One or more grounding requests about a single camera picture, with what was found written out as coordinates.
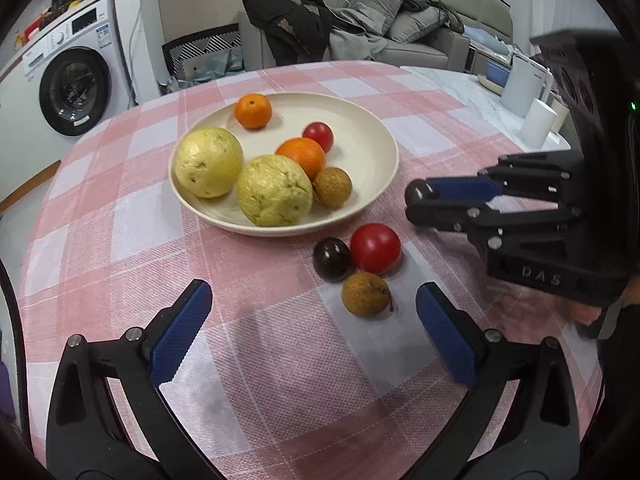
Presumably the red cherry tomato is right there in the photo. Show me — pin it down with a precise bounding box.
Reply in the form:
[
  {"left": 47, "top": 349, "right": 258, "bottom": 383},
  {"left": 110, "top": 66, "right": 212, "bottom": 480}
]
[
  {"left": 349, "top": 223, "right": 401, "bottom": 274},
  {"left": 303, "top": 122, "right": 334, "bottom": 153}
]

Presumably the large orange mandarin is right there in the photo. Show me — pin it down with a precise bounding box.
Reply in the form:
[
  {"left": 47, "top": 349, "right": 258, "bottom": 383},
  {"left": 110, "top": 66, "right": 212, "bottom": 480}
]
[{"left": 233, "top": 93, "right": 272, "bottom": 130}]

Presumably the smooth yellow-green guava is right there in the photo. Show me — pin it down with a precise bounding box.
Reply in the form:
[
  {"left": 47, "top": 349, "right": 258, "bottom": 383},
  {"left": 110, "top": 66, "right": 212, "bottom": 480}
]
[{"left": 174, "top": 127, "right": 244, "bottom": 200}]

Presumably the dark cherry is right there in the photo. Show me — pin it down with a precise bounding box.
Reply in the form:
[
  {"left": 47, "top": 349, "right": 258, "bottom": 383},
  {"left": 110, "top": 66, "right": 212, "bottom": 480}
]
[
  {"left": 405, "top": 179, "right": 438, "bottom": 207},
  {"left": 312, "top": 237, "right": 352, "bottom": 282}
]

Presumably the person's right hand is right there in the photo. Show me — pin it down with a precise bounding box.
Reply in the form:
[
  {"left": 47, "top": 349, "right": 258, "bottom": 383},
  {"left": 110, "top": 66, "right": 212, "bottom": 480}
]
[{"left": 569, "top": 274, "right": 640, "bottom": 326}]

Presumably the white kettle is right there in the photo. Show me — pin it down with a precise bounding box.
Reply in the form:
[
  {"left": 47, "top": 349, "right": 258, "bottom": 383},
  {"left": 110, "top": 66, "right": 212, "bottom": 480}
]
[{"left": 500, "top": 52, "right": 553, "bottom": 117}]

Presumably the white marble side table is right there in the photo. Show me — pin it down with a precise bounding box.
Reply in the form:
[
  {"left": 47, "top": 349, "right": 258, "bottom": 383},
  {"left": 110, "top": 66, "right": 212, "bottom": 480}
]
[{"left": 402, "top": 66, "right": 570, "bottom": 153}]

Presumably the brown longan with stem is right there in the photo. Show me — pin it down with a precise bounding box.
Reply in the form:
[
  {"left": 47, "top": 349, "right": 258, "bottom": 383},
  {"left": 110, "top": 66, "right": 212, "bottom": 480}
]
[{"left": 341, "top": 272, "right": 392, "bottom": 318}]

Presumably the cream round plate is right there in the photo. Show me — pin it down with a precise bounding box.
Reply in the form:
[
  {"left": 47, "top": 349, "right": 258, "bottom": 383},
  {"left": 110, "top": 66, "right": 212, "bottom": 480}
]
[{"left": 168, "top": 92, "right": 399, "bottom": 237}]

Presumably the grey sofa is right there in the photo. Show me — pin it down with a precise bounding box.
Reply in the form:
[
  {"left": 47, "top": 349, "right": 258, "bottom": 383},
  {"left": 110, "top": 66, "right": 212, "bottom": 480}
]
[{"left": 238, "top": 0, "right": 513, "bottom": 74}]

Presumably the small orange in plate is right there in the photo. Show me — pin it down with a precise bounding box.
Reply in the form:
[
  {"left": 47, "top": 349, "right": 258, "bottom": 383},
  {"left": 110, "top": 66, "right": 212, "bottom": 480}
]
[{"left": 274, "top": 138, "right": 326, "bottom": 181}]

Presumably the pink checkered tablecloth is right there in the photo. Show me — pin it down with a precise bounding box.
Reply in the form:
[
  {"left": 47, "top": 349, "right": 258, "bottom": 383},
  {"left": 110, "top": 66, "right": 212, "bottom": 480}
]
[{"left": 18, "top": 63, "right": 601, "bottom": 479}]

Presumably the wrinkled yellow guava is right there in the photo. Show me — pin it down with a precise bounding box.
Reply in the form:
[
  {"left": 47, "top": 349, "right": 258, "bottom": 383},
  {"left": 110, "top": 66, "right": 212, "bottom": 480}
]
[{"left": 236, "top": 155, "right": 314, "bottom": 226}]

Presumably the grey blanket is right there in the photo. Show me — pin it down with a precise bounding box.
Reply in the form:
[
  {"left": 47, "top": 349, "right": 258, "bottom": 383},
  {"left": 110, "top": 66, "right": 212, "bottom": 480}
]
[{"left": 329, "top": 3, "right": 387, "bottom": 61}]

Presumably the grey pillow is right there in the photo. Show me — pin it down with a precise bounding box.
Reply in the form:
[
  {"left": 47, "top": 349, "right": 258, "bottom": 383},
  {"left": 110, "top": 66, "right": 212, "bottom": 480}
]
[{"left": 348, "top": 0, "right": 404, "bottom": 36}]

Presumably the black jacket on sofa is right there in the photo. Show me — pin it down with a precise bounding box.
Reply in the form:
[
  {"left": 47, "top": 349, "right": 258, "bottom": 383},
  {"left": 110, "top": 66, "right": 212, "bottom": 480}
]
[{"left": 242, "top": 0, "right": 333, "bottom": 66}]

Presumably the black patterned chair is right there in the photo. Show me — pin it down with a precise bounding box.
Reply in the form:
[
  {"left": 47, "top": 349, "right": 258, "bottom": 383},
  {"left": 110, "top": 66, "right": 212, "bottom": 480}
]
[{"left": 162, "top": 23, "right": 245, "bottom": 92}]

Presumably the white washing machine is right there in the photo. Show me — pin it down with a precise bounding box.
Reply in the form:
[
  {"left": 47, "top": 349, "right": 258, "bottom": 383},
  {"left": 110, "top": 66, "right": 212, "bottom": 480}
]
[{"left": 20, "top": 0, "right": 137, "bottom": 137}]

